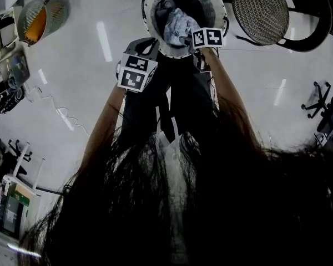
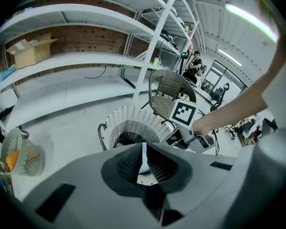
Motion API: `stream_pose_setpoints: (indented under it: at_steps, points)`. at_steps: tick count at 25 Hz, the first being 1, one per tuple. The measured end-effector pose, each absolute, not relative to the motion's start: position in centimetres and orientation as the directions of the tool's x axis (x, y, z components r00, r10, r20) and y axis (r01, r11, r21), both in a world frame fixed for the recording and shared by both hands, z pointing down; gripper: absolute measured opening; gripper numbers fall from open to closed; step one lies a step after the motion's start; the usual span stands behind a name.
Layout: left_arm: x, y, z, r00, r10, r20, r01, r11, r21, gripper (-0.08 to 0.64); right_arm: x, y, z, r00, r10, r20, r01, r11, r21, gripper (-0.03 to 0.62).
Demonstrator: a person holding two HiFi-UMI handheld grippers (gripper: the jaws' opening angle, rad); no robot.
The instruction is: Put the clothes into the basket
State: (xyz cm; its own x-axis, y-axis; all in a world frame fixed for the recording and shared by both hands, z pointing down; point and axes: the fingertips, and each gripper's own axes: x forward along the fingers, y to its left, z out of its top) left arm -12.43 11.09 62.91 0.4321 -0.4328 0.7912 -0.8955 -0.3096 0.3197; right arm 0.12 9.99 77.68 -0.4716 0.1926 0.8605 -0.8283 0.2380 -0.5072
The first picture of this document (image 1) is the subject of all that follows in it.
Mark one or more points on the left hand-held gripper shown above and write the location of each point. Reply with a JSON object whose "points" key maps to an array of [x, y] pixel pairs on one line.
{"points": [[133, 76]]}

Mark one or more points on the brown wicker chair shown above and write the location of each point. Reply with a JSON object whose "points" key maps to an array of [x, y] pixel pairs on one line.
{"points": [[261, 10]]}

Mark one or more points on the person's white shirt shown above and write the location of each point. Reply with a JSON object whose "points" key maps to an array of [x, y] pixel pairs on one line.
{"points": [[174, 176]]}

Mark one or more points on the person's right forearm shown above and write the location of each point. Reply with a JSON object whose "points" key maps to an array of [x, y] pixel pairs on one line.
{"points": [[227, 93]]}

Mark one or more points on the white slatted laundry basket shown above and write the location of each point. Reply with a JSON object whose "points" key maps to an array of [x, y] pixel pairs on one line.
{"points": [[213, 4]]}

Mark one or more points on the black office chair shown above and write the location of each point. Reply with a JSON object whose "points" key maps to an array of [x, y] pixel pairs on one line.
{"points": [[327, 112]]}

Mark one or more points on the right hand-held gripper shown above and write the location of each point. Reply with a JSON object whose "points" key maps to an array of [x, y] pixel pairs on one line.
{"points": [[208, 37]]}

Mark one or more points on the dark tablet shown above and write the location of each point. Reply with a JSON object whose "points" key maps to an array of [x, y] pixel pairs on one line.
{"points": [[20, 68]]}

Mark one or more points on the white patterned clothes garment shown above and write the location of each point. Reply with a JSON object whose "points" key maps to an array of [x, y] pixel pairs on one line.
{"points": [[177, 26]]}

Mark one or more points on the person's left forearm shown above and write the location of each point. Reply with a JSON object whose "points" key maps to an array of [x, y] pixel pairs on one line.
{"points": [[102, 126]]}

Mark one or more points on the person's dark trousers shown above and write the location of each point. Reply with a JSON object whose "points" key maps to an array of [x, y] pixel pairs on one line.
{"points": [[183, 93]]}

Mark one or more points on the small slatted basket orange lining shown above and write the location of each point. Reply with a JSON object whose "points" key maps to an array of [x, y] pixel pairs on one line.
{"points": [[33, 21]]}

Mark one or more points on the white square box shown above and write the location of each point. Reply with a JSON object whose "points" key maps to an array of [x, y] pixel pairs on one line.
{"points": [[7, 35]]}

